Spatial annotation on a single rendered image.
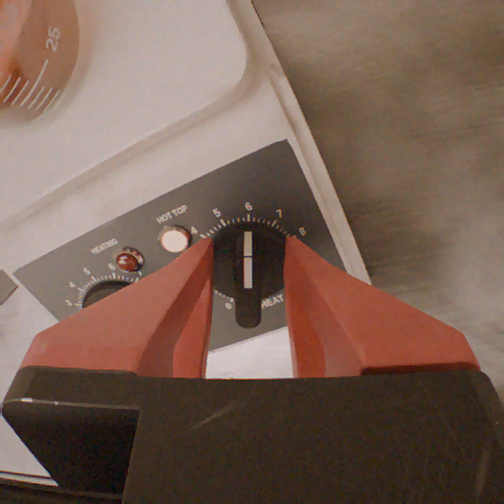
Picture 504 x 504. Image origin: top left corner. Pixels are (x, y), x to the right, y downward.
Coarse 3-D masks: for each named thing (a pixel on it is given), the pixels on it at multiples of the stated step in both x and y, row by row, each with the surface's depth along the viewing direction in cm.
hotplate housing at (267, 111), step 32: (256, 32) 11; (256, 64) 11; (256, 96) 11; (288, 96) 11; (192, 128) 12; (224, 128) 11; (256, 128) 11; (288, 128) 11; (128, 160) 12; (160, 160) 12; (192, 160) 12; (224, 160) 12; (320, 160) 12; (96, 192) 13; (128, 192) 13; (160, 192) 12; (320, 192) 13; (32, 224) 13; (64, 224) 13; (96, 224) 13; (0, 256) 14; (32, 256) 14; (352, 256) 14
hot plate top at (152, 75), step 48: (96, 0) 10; (144, 0) 9; (192, 0) 9; (96, 48) 10; (144, 48) 10; (192, 48) 9; (240, 48) 9; (96, 96) 10; (144, 96) 10; (192, 96) 10; (240, 96) 10; (0, 144) 11; (48, 144) 11; (96, 144) 10; (144, 144) 10; (0, 192) 11; (48, 192) 11
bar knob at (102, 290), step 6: (102, 282) 15; (108, 282) 14; (114, 282) 14; (120, 282) 14; (96, 288) 14; (102, 288) 14; (108, 288) 14; (114, 288) 14; (120, 288) 14; (90, 294) 14; (96, 294) 14; (102, 294) 14; (108, 294) 14; (84, 300) 15; (90, 300) 15; (96, 300) 15; (84, 306) 15
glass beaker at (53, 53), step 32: (0, 0) 7; (32, 0) 7; (64, 0) 9; (0, 32) 7; (32, 32) 8; (64, 32) 9; (0, 64) 7; (32, 64) 8; (64, 64) 9; (0, 96) 8; (32, 96) 9; (64, 96) 10; (0, 128) 9; (32, 128) 10
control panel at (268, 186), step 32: (256, 160) 12; (288, 160) 12; (192, 192) 12; (224, 192) 12; (256, 192) 12; (288, 192) 12; (128, 224) 13; (160, 224) 13; (192, 224) 13; (224, 224) 13; (256, 224) 13; (288, 224) 13; (320, 224) 13; (64, 256) 14; (96, 256) 14; (160, 256) 14; (320, 256) 14; (32, 288) 15; (64, 288) 15; (224, 320) 16
